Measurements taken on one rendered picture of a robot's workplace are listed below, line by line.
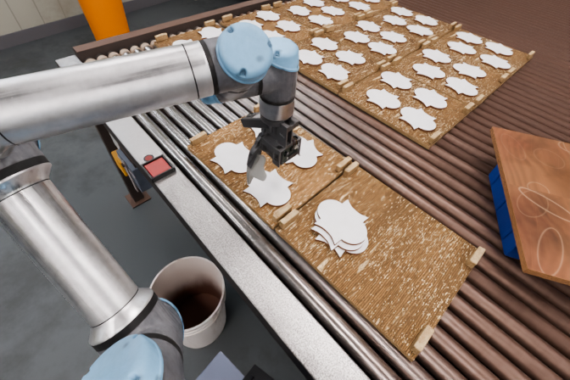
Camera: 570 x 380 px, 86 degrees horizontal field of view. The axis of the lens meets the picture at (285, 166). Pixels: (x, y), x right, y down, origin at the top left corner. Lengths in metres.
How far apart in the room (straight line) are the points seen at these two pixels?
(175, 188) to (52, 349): 1.16
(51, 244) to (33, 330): 1.43
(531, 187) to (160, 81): 0.93
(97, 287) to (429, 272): 0.70
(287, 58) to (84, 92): 0.32
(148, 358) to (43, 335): 1.49
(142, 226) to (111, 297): 1.47
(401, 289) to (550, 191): 0.49
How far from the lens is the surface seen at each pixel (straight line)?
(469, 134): 1.35
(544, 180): 1.09
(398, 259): 0.84
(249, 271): 0.79
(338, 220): 0.82
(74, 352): 1.88
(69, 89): 0.43
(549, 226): 0.97
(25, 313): 2.06
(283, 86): 0.60
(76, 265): 0.59
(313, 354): 0.74
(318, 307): 0.76
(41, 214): 0.58
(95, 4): 3.55
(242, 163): 0.95
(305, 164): 0.95
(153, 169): 1.00
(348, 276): 0.78
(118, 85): 0.43
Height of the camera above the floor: 1.64
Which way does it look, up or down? 47 degrees down
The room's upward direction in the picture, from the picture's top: 5 degrees clockwise
